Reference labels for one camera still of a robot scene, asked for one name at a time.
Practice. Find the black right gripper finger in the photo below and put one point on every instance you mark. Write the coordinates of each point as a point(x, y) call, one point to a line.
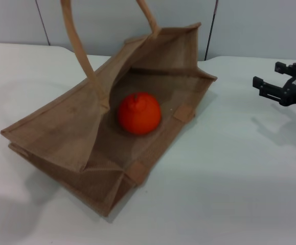
point(268, 89)
point(291, 68)

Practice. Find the orange fruit with stem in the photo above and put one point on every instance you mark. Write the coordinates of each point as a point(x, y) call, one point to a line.
point(140, 114)

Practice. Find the brown jute handbag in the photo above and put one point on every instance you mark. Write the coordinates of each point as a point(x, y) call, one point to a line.
point(60, 135)

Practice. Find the thin black background rod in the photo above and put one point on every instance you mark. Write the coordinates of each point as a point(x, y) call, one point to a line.
point(210, 33)

